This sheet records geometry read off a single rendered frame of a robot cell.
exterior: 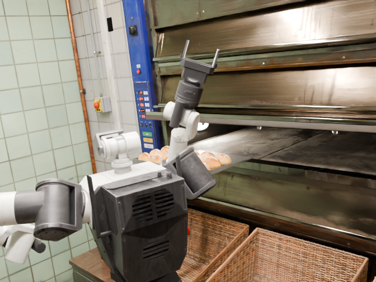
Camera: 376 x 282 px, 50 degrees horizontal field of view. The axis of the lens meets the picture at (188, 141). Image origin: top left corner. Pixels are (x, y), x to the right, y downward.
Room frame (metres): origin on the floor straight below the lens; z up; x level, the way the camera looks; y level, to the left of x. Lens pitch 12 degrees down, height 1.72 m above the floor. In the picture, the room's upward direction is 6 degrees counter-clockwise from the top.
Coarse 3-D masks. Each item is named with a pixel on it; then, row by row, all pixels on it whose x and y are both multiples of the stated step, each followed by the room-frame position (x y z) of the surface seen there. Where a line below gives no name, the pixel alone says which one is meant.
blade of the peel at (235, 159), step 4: (200, 152) 2.22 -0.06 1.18; (212, 152) 2.19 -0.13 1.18; (232, 156) 2.06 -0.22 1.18; (236, 156) 2.05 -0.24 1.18; (240, 156) 2.04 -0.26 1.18; (244, 156) 2.03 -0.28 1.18; (136, 160) 2.12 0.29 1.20; (140, 160) 2.09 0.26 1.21; (232, 160) 1.98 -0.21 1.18; (236, 160) 1.97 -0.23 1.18; (240, 160) 1.96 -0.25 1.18; (244, 160) 1.94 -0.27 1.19; (228, 164) 1.86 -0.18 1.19; (232, 164) 1.88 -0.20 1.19; (236, 164) 1.90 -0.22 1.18; (216, 168) 1.80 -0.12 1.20; (220, 168) 1.82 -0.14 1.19; (224, 168) 1.84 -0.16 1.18; (212, 172) 1.78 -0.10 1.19; (216, 172) 1.80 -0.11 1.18
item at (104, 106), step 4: (108, 96) 2.76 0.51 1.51; (96, 100) 2.75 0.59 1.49; (100, 100) 2.72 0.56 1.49; (104, 100) 2.73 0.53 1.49; (108, 100) 2.75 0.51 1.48; (100, 104) 2.72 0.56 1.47; (104, 104) 2.72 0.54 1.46; (108, 104) 2.75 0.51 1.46; (100, 108) 2.73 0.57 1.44; (104, 108) 2.72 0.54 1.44; (108, 108) 2.74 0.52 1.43
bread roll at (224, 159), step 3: (219, 153) 1.94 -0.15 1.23; (222, 153) 1.93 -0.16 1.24; (216, 156) 1.93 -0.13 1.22; (219, 156) 1.91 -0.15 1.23; (222, 156) 1.90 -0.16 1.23; (225, 156) 1.90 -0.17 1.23; (228, 156) 1.91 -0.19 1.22; (219, 159) 1.90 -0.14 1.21; (222, 159) 1.89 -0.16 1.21; (225, 159) 1.89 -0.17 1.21; (228, 159) 1.89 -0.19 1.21; (222, 162) 1.89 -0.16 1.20; (225, 162) 1.88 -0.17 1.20; (228, 162) 1.88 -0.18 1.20; (231, 162) 1.90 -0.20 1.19; (222, 165) 1.90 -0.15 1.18; (225, 165) 1.89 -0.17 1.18
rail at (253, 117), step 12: (264, 120) 1.68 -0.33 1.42; (276, 120) 1.63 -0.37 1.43; (288, 120) 1.59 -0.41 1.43; (300, 120) 1.55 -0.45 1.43; (312, 120) 1.51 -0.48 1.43; (324, 120) 1.48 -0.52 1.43; (336, 120) 1.44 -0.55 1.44; (348, 120) 1.41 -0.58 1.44; (360, 120) 1.38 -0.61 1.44; (372, 120) 1.35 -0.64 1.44
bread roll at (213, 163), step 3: (207, 159) 1.87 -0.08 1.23; (210, 159) 1.86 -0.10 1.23; (213, 159) 1.85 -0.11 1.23; (216, 159) 1.85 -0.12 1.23; (207, 162) 1.86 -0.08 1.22; (210, 162) 1.85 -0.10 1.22; (213, 162) 1.84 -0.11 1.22; (216, 162) 1.84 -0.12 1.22; (219, 162) 1.85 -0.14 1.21; (210, 165) 1.84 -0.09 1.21; (213, 165) 1.84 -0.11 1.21; (216, 165) 1.83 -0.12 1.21; (219, 165) 1.84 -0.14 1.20; (210, 168) 1.85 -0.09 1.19; (213, 168) 1.84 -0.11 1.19
